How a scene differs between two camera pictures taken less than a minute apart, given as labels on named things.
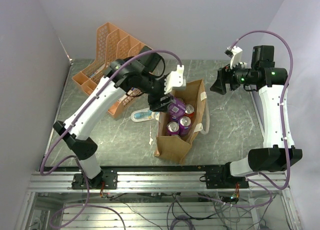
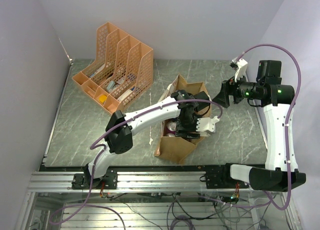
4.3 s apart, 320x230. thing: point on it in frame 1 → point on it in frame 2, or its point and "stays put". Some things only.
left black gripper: [156, 104] → [182, 133]
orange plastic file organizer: [112, 44] stays put
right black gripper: [225, 76] → [229, 87]
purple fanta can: [172, 128] stays put
